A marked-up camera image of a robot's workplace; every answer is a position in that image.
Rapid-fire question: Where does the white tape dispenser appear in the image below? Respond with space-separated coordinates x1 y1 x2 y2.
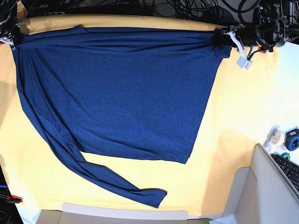
263 125 286 154

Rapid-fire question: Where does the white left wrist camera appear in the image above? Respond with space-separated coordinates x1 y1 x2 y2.
236 56 252 70

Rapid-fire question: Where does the red black clamp right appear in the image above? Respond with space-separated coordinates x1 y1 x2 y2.
258 47 267 54

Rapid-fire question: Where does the blue black tape measure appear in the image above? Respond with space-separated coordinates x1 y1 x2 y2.
284 128 299 151

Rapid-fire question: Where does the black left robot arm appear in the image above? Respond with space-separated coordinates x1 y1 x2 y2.
213 0 298 52

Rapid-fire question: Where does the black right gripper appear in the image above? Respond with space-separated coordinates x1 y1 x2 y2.
0 14 23 48

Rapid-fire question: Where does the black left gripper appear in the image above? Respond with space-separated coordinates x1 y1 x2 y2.
212 25 258 48

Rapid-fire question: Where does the blue long-sleeve shirt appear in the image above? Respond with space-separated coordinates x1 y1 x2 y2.
13 26 231 208

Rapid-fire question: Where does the black keyboard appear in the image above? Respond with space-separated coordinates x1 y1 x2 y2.
271 154 299 200

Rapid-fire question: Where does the red black clamp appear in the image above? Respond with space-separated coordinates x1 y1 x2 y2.
258 47 267 54
5 195 23 204

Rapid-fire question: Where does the red black clamp lower left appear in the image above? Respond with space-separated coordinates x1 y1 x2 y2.
5 195 23 204

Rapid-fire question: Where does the black power strip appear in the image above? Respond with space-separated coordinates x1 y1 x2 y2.
44 11 65 16

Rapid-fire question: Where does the green tape roll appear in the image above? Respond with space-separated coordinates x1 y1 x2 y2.
281 152 290 161

